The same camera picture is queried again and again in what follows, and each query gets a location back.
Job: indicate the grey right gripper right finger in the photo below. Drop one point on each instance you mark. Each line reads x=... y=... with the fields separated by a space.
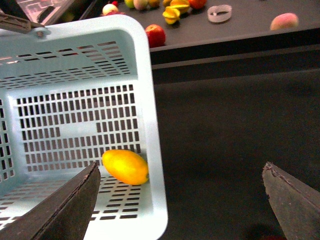
x=295 y=204

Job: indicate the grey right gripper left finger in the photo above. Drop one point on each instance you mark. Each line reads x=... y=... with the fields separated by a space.
x=64 y=215

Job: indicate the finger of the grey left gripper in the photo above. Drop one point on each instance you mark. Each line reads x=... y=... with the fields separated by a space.
x=17 y=24

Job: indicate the yellow mango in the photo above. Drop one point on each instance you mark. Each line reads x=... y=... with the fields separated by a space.
x=126 y=166

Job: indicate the light blue plastic basket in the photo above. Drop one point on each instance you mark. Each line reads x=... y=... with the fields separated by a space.
x=68 y=93

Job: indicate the white round fruit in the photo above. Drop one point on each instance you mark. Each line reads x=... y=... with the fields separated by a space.
x=109 y=8

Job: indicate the pink dragon fruit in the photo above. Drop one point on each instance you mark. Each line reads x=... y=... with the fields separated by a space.
x=112 y=13

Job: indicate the green apple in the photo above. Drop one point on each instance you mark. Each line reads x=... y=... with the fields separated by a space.
x=129 y=4

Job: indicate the beige round melon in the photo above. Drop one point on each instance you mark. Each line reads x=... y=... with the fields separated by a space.
x=140 y=4

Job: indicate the brown kiwi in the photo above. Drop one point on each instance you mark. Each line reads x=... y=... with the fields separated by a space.
x=154 y=3

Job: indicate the red apple on tray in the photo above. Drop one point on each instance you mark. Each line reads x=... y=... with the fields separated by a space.
x=156 y=35

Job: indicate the yellow starfruit front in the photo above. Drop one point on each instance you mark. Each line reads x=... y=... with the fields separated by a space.
x=171 y=15

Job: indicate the yellow starfruit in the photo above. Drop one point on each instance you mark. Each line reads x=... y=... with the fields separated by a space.
x=181 y=5
x=171 y=15

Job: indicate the yellow starfruit behind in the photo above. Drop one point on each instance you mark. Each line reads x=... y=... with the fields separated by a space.
x=181 y=5

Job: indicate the pale peach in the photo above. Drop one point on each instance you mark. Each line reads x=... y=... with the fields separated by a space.
x=284 y=21

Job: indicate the black shelf tray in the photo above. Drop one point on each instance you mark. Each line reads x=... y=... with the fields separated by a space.
x=248 y=29

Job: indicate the orange persimmon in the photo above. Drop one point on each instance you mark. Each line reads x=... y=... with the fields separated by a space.
x=197 y=4

